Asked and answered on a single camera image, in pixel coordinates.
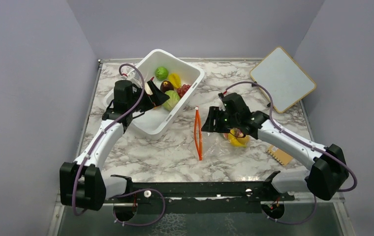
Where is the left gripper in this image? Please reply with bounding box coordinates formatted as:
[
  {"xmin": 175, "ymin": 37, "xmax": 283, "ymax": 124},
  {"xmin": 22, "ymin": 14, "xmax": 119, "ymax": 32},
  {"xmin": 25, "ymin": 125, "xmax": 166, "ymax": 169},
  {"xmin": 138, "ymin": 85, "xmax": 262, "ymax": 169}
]
[{"xmin": 127, "ymin": 80, "xmax": 169, "ymax": 112}]

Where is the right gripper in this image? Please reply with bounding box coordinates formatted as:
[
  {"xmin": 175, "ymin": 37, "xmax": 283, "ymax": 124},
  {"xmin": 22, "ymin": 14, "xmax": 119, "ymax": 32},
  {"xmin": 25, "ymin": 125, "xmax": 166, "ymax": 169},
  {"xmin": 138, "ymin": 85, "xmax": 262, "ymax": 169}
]
[{"xmin": 202, "ymin": 106, "xmax": 239, "ymax": 134}]

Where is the white garlic fake food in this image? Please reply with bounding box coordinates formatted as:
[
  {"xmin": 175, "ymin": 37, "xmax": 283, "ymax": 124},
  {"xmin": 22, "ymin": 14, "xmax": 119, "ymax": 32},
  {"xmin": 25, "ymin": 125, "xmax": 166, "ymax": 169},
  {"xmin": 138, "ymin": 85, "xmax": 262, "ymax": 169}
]
[{"xmin": 145, "ymin": 81, "xmax": 154, "ymax": 95}]

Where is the white plastic bin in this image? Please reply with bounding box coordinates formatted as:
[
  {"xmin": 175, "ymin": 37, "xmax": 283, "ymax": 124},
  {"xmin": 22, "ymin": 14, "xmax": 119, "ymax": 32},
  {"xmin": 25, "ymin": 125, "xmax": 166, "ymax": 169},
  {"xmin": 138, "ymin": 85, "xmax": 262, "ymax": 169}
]
[{"xmin": 101, "ymin": 49, "xmax": 205, "ymax": 140}]

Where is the clear zip top bag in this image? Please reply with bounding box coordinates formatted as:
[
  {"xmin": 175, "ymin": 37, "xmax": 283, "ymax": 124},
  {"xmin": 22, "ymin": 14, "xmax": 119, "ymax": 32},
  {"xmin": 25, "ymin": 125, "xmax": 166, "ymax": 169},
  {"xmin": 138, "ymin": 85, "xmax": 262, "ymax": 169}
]
[{"xmin": 193, "ymin": 106, "xmax": 245, "ymax": 161}]

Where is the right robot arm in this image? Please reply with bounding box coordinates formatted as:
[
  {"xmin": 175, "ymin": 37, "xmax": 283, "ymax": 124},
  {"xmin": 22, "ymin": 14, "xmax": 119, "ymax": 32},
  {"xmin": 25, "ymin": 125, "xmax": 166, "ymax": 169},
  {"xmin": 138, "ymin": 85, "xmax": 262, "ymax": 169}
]
[{"xmin": 201, "ymin": 93, "xmax": 349, "ymax": 201}]

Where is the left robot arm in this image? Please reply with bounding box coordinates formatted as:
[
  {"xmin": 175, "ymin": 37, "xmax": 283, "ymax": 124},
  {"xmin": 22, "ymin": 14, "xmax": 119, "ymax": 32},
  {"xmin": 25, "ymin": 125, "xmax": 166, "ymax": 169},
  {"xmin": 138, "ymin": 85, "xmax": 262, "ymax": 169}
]
[{"xmin": 60, "ymin": 80, "xmax": 170, "ymax": 210}]

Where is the dark purple fruit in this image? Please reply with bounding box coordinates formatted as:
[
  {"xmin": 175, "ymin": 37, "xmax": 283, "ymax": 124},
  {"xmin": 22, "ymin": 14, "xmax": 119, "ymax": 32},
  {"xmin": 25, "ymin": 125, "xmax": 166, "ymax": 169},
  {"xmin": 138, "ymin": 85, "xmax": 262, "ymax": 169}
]
[{"xmin": 160, "ymin": 80, "xmax": 174, "ymax": 93}]

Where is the green cabbage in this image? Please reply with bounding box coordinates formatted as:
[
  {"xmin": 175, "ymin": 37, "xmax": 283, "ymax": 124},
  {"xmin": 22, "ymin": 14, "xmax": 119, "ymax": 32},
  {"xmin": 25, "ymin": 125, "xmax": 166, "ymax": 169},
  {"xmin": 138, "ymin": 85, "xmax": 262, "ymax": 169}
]
[{"xmin": 162, "ymin": 90, "xmax": 181, "ymax": 112}]

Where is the red grapes bunch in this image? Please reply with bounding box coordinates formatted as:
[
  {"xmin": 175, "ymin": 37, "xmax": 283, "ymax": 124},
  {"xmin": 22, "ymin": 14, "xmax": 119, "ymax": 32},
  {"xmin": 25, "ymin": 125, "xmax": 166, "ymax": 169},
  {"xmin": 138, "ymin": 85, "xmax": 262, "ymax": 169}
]
[{"xmin": 176, "ymin": 84, "xmax": 190, "ymax": 98}]

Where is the small green lime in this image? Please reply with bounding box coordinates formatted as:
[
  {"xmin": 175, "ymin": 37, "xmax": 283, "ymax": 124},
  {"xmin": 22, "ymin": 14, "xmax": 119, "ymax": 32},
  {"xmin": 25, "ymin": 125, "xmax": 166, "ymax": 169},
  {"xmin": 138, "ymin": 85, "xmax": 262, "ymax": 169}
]
[{"xmin": 155, "ymin": 66, "xmax": 169, "ymax": 81}]

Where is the yellow bell pepper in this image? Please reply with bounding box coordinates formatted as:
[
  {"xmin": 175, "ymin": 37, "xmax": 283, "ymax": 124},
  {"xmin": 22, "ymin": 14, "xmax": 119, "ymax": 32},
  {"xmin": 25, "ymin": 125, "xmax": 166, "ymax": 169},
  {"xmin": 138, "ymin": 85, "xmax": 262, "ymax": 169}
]
[{"xmin": 168, "ymin": 73, "xmax": 182, "ymax": 89}]

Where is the small yellow notebook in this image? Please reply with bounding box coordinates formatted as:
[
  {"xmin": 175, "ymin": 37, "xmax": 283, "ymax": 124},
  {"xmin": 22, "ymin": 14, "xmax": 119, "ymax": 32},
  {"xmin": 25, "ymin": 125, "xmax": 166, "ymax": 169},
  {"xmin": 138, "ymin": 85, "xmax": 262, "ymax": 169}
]
[{"xmin": 267, "ymin": 145, "xmax": 293, "ymax": 166}]

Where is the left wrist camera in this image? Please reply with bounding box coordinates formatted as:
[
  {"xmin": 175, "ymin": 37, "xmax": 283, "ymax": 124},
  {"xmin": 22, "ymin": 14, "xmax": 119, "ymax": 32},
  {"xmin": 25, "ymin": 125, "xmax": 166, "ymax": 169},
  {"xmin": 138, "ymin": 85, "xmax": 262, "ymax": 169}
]
[{"xmin": 126, "ymin": 70, "xmax": 143, "ymax": 88}]

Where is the white board wooden frame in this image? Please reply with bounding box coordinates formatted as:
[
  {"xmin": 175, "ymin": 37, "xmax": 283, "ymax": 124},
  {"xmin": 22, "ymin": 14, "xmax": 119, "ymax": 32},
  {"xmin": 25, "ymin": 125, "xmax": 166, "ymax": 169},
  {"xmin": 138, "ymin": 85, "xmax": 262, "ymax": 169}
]
[{"xmin": 250, "ymin": 46, "xmax": 317, "ymax": 113}]

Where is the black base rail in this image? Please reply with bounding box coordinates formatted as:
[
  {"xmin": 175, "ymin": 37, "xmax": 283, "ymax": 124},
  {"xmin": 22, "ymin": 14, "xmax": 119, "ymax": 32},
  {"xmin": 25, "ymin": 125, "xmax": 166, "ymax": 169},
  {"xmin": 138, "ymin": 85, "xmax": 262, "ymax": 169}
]
[{"xmin": 67, "ymin": 174, "xmax": 297, "ymax": 216}]

